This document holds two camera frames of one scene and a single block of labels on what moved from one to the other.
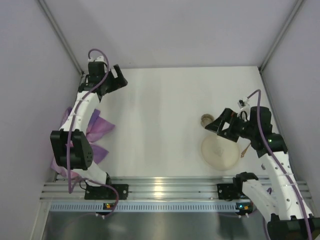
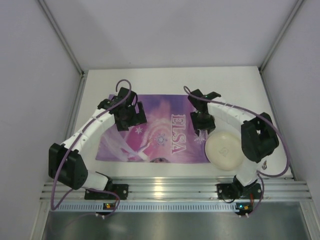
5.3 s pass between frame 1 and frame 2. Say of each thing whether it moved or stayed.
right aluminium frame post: stayed
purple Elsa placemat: moved
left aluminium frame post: stayed
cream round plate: stayed
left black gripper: moved
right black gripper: moved
